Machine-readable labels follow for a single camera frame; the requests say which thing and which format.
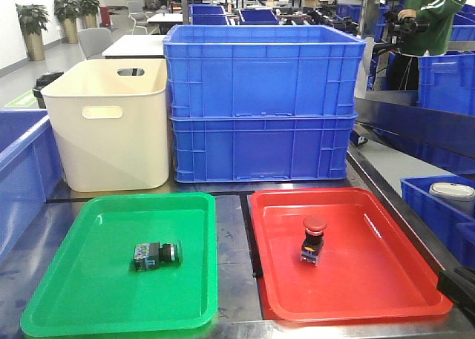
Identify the upper stacked blue crate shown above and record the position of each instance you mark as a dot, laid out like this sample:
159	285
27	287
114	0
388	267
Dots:
261	70

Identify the green plastic tray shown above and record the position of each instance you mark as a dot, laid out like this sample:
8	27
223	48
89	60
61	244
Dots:
91	286

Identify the grey office chair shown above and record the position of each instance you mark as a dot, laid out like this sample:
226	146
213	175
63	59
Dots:
93	41

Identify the cream plastic storage basket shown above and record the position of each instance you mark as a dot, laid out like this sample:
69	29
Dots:
110	122

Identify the person in green shirt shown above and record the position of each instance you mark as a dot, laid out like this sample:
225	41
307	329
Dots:
404	71

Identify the potted plant by wall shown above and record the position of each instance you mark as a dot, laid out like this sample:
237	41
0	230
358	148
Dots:
33	19

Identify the red plastic tray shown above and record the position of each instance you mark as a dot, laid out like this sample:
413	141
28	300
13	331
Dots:
369	271

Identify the blue crate right shelf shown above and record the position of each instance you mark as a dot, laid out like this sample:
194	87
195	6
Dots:
446	83

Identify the lower stacked blue crate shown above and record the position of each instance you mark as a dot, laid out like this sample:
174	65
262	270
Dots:
261	149

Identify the red mushroom push button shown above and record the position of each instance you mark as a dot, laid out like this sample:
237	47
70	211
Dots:
312	245

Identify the stacked blue crate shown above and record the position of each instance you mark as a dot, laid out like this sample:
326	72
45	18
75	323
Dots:
261	70
261	149

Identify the blue bin at left edge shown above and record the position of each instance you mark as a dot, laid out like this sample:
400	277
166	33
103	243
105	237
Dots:
30	171

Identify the green mushroom push button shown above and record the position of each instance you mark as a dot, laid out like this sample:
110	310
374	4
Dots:
150	256

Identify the blue bin lower right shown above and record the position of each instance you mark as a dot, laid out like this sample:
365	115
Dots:
453	227

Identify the black gripper tip edge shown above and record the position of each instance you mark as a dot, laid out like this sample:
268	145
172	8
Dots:
458	285

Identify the white table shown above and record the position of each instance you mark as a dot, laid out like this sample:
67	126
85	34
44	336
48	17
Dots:
136	47

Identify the white cylindrical container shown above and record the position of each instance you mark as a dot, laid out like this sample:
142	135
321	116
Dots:
458	195

